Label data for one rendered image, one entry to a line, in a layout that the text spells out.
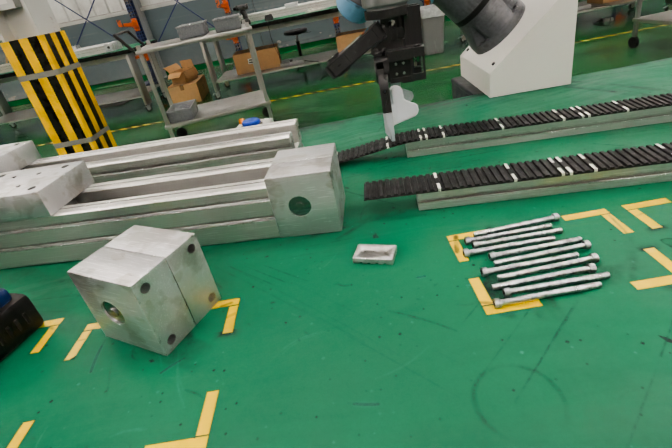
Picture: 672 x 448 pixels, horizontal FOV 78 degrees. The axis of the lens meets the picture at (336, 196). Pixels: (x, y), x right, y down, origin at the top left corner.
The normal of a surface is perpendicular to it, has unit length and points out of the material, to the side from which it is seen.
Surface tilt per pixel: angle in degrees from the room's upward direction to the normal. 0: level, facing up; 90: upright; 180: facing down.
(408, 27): 90
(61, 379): 0
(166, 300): 90
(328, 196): 90
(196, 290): 90
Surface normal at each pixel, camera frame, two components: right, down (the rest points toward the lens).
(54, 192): 0.98, -0.12
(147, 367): -0.18, -0.87
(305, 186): -0.07, 0.48
